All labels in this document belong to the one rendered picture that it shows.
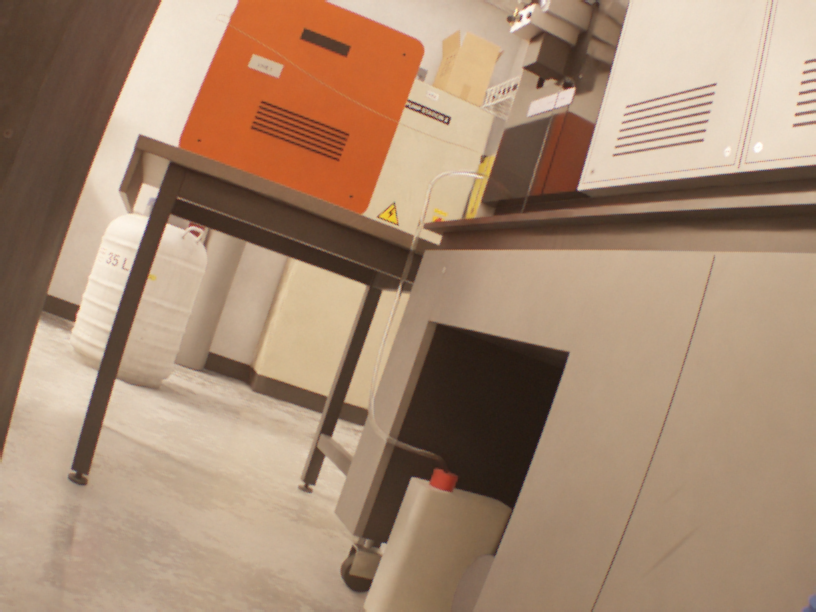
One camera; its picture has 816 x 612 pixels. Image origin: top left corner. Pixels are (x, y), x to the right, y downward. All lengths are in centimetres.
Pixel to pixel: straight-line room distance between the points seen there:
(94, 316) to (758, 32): 274
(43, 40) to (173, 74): 410
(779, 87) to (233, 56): 113
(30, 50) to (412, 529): 104
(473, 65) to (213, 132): 333
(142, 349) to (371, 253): 169
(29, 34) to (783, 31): 85
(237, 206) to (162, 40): 332
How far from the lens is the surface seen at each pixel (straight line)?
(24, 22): 80
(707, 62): 115
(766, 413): 72
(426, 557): 149
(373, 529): 154
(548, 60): 153
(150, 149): 163
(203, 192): 166
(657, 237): 98
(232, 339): 480
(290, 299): 445
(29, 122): 77
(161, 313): 325
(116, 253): 327
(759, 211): 83
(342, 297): 451
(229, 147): 170
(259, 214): 167
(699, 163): 106
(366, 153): 175
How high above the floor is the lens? 49
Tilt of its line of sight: 2 degrees up
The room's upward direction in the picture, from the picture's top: 19 degrees clockwise
